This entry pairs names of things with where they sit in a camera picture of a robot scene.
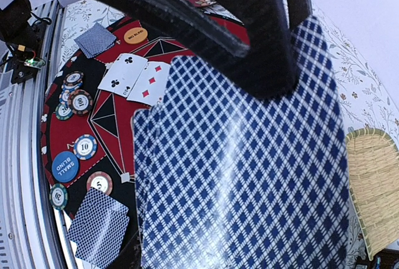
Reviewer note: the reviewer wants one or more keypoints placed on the woven bamboo tray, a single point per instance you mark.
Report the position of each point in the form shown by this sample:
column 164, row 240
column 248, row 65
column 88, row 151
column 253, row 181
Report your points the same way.
column 373, row 185

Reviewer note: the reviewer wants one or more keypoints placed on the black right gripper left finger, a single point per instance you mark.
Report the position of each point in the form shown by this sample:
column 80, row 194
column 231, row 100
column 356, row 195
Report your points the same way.
column 264, row 67

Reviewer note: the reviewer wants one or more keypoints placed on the blue white poker chip stack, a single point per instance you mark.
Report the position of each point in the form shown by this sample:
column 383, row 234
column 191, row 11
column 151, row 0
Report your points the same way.
column 73, row 100

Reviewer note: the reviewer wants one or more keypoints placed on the red white poker chip stack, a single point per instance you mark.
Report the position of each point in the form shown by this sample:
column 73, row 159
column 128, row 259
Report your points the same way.
column 101, row 181

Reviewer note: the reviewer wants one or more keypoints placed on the blue small blind button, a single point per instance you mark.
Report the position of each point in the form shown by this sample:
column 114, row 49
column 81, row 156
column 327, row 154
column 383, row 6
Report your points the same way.
column 65, row 166

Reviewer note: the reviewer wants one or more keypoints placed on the face-up diamonds card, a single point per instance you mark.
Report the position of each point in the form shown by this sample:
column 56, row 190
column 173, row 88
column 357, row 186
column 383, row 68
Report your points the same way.
column 151, row 84

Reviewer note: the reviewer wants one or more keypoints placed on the dealt blue card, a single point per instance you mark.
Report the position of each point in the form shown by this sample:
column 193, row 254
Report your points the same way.
column 99, row 228
column 95, row 41

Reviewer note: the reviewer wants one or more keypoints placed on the round red black poker mat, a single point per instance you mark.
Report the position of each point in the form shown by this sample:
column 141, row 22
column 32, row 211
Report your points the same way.
column 110, row 119

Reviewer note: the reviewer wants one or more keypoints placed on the green poker chip stack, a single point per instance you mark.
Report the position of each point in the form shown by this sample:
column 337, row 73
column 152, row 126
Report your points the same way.
column 58, row 196

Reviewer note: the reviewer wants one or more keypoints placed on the face-up clubs card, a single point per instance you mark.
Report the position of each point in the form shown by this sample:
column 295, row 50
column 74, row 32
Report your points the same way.
column 123, row 74

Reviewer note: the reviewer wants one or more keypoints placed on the orange big blind button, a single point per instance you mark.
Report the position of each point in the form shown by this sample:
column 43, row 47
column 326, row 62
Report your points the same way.
column 135, row 35

